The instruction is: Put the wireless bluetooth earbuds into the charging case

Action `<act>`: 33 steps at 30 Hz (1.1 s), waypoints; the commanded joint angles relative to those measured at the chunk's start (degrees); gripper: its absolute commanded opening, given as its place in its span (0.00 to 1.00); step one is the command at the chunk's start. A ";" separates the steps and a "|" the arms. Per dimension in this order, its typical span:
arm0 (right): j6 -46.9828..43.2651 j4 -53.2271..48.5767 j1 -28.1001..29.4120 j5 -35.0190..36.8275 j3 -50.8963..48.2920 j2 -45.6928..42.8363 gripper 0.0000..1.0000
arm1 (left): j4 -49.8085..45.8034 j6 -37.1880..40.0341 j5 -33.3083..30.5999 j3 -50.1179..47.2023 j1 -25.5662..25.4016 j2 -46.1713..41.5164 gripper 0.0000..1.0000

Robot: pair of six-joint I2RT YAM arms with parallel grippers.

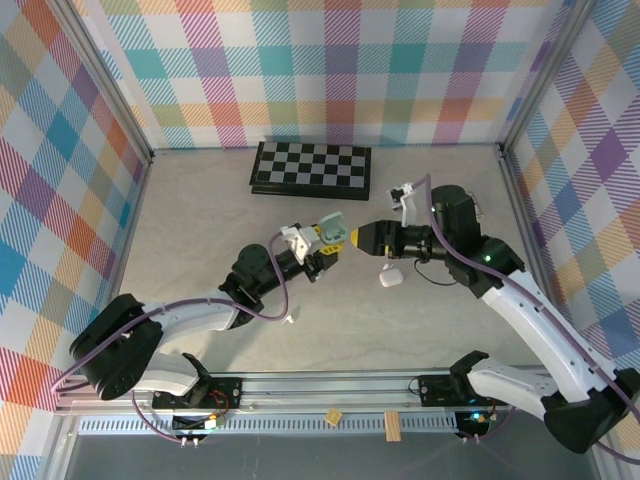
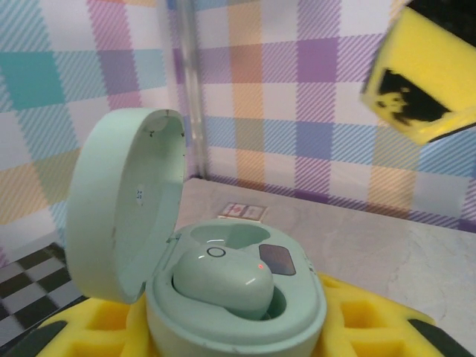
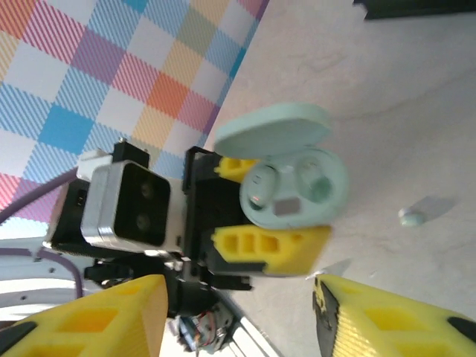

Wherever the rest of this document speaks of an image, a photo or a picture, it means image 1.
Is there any green earbud charging case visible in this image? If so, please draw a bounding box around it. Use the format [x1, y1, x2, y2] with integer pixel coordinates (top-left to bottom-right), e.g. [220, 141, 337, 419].
[319, 212, 349, 246]

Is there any black and white chessboard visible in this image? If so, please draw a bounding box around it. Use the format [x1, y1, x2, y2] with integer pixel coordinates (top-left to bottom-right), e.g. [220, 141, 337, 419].
[248, 140, 374, 202]

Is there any black controller board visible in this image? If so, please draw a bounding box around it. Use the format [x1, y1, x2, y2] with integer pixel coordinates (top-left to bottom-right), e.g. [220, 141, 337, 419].
[171, 412, 225, 442]
[453, 409, 494, 442]

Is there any small wooden block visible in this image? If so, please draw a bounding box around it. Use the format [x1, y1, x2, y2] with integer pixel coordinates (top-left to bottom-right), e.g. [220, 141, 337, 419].
[384, 410, 403, 443]

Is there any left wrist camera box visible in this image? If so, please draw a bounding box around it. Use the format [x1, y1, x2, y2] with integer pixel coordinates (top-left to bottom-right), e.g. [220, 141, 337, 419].
[278, 223, 315, 265]

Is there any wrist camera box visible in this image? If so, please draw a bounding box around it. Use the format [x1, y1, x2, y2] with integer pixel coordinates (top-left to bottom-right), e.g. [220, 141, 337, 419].
[278, 223, 315, 265]
[387, 182, 419, 227]

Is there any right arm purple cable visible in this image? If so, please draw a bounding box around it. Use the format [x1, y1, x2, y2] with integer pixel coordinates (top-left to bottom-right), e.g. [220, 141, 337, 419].
[409, 173, 640, 464]

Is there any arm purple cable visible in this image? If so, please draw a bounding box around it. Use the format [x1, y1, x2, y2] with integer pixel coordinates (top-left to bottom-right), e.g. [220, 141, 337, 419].
[52, 232, 301, 446]
[409, 173, 640, 464]

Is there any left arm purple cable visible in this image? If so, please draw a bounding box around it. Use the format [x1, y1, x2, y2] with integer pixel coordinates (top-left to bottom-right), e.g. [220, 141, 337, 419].
[52, 232, 301, 446]

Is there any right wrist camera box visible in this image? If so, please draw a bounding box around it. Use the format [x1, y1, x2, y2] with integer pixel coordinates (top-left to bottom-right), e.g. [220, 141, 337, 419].
[387, 182, 419, 227]

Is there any aluminium side rail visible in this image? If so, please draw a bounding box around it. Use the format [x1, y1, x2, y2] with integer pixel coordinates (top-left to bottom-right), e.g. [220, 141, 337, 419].
[498, 143, 571, 351]
[92, 152, 154, 361]

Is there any thin black cable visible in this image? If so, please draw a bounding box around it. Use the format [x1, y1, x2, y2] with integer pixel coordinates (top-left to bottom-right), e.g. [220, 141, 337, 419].
[413, 257, 459, 287]

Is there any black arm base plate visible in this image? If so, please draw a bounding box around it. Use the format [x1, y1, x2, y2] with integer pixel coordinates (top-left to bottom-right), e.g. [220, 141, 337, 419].
[151, 375, 244, 411]
[417, 372, 511, 407]

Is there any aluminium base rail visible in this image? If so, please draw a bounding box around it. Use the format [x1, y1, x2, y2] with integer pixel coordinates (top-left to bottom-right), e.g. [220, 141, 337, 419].
[54, 367, 609, 416]

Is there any slotted grey cable duct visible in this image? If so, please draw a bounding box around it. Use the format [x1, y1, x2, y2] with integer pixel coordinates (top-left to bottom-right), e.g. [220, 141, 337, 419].
[78, 413, 461, 435]

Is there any aluminium frame post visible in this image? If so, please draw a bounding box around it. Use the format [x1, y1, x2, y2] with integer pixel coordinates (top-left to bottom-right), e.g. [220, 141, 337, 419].
[47, 0, 155, 166]
[498, 0, 597, 154]

